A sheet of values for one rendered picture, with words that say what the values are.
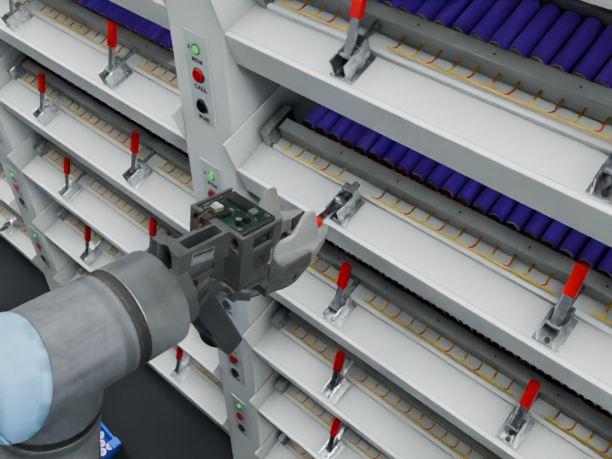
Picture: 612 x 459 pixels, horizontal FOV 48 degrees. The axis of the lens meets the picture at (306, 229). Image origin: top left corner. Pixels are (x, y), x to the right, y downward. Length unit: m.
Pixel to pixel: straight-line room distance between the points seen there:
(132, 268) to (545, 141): 0.36
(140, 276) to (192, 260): 0.05
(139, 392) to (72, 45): 0.90
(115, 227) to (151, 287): 0.81
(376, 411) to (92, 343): 0.61
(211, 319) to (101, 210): 0.78
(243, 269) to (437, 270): 0.23
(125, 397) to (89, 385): 1.20
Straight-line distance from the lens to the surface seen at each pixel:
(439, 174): 0.79
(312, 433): 1.27
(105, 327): 0.55
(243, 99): 0.84
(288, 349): 1.13
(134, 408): 1.73
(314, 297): 0.96
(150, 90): 1.03
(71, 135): 1.31
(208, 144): 0.90
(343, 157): 0.82
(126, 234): 1.36
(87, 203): 1.45
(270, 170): 0.86
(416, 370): 0.90
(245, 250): 0.62
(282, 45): 0.74
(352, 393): 1.08
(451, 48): 0.67
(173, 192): 1.13
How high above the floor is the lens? 1.43
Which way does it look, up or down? 44 degrees down
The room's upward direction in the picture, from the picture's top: straight up
